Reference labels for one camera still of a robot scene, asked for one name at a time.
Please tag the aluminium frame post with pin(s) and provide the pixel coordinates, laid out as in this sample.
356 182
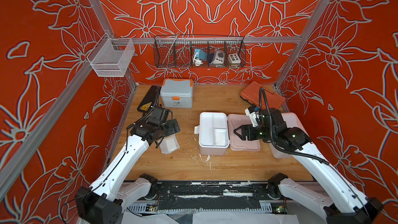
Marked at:
318 11
108 33

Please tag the black wire wall basket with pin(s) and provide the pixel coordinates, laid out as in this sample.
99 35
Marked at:
186 51

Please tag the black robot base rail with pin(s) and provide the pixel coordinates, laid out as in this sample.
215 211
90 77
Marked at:
169 189

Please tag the pink medicine chest box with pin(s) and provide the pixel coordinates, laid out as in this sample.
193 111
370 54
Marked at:
210 121

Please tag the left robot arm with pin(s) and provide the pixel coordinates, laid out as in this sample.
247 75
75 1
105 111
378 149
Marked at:
104 201

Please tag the white pink first aid kit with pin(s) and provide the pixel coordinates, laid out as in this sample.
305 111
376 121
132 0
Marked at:
288 134

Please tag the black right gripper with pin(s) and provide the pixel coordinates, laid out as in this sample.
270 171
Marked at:
243 131

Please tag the aluminium horizontal back rail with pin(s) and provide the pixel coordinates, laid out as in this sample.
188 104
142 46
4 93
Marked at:
247 40

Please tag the white wire mesh basket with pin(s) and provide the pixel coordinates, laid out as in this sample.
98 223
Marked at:
111 60

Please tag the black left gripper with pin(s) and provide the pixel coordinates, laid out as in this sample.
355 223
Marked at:
172 129

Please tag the blue item in basket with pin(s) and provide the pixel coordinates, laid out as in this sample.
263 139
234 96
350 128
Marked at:
200 55

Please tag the aluminium frame post right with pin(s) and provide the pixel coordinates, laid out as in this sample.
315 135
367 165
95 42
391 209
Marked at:
318 11

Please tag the grey orange medicine chest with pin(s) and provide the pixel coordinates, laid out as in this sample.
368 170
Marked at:
177 93

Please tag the aluminium frame post left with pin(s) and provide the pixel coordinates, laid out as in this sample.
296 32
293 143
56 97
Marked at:
108 33

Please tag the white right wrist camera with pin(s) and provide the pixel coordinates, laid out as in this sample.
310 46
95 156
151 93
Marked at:
253 114

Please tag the white button box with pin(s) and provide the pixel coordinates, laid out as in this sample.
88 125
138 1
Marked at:
234 60

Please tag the white device with dials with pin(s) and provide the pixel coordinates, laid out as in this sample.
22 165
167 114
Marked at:
218 57

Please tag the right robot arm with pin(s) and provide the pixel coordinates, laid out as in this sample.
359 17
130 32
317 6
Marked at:
343 204

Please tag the black warning label case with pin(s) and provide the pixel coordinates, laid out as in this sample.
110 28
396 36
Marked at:
150 99

